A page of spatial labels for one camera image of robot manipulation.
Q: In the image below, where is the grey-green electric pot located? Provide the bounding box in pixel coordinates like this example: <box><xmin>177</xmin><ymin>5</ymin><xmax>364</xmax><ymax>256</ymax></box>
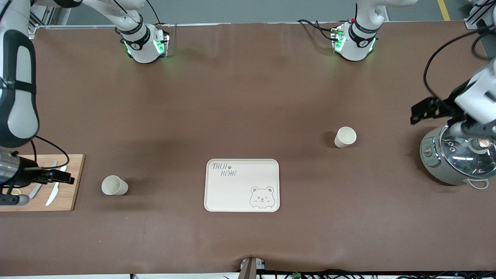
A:
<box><xmin>420</xmin><ymin>126</ymin><xmax>496</xmax><ymax>190</ymax></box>

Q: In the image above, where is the cream bear print tray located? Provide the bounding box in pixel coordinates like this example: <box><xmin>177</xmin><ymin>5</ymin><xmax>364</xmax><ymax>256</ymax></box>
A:
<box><xmin>204</xmin><ymin>158</ymin><xmax>280</xmax><ymax>213</ymax></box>

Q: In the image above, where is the white IKEA cup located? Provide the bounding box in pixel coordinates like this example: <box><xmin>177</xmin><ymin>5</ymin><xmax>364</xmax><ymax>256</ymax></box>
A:
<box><xmin>102</xmin><ymin>175</ymin><xmax>129</xmax><ymax>196</ymax></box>
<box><xmin>334</xmin><ymin>127</ymin><xmax>357</xmax><ymax>148</ymax></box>

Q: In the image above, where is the wooden cutting board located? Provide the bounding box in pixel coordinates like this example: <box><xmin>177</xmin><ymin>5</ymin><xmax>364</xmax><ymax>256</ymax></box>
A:
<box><xmin>0</xmin><ymin>154</ymin><xmax>86</xmax><ymax>212</ymax></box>

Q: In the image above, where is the aluminium frame post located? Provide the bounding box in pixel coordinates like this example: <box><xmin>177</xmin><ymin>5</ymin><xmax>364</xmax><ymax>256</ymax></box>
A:
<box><xmin>467</xmin><ymin>0</ymin><xmax>496</xmax><ymax>31</ymax></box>

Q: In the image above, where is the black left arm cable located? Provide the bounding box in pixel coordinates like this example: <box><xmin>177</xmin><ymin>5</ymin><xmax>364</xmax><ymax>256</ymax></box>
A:
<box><xmin>423</xmin><ymin>29</ymin><xmax>489</xmax><ymax>101</ymax></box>

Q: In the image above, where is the glass pot lid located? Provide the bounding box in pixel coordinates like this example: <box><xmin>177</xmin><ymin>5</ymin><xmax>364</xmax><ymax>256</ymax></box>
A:
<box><xmin>440</xmin><ymin>130</ymin><xmax>496</xmax><ymax>172</ymax></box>

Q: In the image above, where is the metal table clamp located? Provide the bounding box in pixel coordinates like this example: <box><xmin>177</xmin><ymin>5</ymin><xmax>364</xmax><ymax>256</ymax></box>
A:
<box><xmin>239</xmin><ymin>257</ymin><xmax>266</xmax><ymax>279</ymax></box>

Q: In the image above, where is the white plastic knife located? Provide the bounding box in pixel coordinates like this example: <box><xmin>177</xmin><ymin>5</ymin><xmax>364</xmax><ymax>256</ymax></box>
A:
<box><xmin>45</xmin><ymin>164</ymin><xmax>68</xmax><ymax>207</ymax></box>

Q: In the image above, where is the black left base cable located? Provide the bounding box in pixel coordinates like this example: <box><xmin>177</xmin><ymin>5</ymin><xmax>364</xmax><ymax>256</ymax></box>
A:
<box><xmin>297</xmin><ymin>18</ymin><xmax>336</xmax><ymax>41</ymax></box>

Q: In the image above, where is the aluminium frame profile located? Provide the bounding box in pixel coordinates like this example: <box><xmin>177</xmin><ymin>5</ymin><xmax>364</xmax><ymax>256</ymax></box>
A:
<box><xmin>28</xmin><ymin>0</ymin><xmax>71</xmax><ymax>31</ymax></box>

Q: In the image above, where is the grey plastic knife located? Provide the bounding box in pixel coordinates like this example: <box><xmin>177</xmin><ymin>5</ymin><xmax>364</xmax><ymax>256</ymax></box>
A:
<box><xmin>28</xmin><ymin>160</ymin><xmax>58</xmax><ymax>200</ymax></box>

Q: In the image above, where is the black base cable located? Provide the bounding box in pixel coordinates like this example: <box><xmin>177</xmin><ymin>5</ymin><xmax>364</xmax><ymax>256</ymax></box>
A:
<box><xmin>297</xmin><ymin>18</ymin><xmax>336</xmax><ymax>41</ymax></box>
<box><xmin>144</xmin><ymin>0</ymin><xmax>172</xmax><ymax>28</ymax></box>

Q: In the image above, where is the black right base cable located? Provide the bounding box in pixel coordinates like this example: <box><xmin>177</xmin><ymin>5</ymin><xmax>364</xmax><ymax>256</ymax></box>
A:
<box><xmin>144</xmin><ymin>0</ymin><xmax>172</xmax><ymax>28</ymax></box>

